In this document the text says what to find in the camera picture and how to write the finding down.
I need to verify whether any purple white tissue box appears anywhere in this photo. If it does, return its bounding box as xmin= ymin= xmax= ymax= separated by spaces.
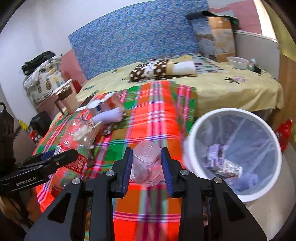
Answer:
xmin=205 ymin=144 xmax=243 ymax=178

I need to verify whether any clear plastic bottle red label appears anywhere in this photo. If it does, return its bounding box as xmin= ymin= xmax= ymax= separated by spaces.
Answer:
xmin=51 ymin=118 xmax=96 ymax=197

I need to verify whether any clear plastic cup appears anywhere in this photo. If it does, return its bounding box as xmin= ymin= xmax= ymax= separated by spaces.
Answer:
xmin=130 ymin=141 xmax=164 ymax=187

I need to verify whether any red white milk carton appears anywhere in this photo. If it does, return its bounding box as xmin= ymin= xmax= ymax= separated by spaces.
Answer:
xmin=98 ymin=92 xmax=125 ymax=112

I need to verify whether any white yogurt cup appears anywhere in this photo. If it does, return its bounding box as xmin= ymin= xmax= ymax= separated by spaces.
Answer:
xmin=87 ymin=100 xmax=102 ymax=116

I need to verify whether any white round trash bin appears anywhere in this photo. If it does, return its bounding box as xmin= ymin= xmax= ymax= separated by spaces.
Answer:
xmin=182 ymin=107 xmax=284 ymax=239

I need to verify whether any person's left hand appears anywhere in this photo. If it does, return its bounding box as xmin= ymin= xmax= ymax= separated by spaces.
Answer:
xmin=1 ymin=187 xmax=42 ymax=225

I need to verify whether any red green plaid cloth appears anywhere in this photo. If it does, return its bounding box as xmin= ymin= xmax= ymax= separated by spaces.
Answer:
xmin=32 ymin=81 xmax=200 ymax=241

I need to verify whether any pink bedside box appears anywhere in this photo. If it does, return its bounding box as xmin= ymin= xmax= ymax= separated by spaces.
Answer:
xmin=36 ymin=79 xmax=82 ymax=120

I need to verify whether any white smartphone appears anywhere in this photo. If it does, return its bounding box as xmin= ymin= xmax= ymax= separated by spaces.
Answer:
xmin=75 ymin=95 xmax=95 ymax=112

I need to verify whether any pineapple print bundle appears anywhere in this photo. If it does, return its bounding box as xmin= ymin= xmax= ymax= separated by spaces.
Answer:
xmin=23 ymin=55 xmax=65 ymax=107

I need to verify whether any black bag on bundle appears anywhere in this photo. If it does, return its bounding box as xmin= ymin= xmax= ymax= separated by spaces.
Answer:
xmin=22 ymin=51 xmax=56 ymax=76

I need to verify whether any red detergent bottle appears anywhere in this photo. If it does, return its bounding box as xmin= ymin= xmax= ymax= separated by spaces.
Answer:
xmin=275 ymin=119 xmax=292 ymax=152

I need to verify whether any yellow pineapple bed sheet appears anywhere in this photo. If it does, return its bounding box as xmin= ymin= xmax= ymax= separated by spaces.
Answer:
xmin=49 ymin=53 xmax=285 ymax=130

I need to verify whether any brown polka dot pillow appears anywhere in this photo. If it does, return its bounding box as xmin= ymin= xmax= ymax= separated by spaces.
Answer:
xmin=128 ymin=55 xmax=197 ymax=82

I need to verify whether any white plastic bowl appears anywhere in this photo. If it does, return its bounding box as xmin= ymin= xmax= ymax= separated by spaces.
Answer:
xmin=227 ymin=56 xmax=249 ymax=70

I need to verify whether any small green bottle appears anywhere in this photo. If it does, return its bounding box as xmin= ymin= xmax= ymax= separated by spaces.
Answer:
xmin=247 ymin=58 xmax=256 ymax=72

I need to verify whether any wooden board panel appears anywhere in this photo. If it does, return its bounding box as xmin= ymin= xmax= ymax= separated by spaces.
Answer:
xmin=268 ymin=54 xmax=295 ymax=131

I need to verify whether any white side cabinet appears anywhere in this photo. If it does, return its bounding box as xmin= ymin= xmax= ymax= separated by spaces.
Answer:
xmin=234 ymin=31 xmax=280 ymax=80

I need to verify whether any brown cardboard package box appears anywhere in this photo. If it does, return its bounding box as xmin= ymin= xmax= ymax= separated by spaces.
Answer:
xmin=186 ymin=10 xmax=239 ymax=63

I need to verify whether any blue patterned headboard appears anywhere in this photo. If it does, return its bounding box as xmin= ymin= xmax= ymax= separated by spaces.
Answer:
xmin=68 ymin=1 xmax=209 ymax=79

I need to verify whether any yellow green curtain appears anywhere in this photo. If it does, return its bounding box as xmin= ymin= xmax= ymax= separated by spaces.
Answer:
xmin=262 ymin=1 xmax=295 ymax=61

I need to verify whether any brown mug with handle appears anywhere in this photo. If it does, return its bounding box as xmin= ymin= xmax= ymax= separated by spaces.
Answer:
xmin=55 ymin=86 xmax=79 ymax=115

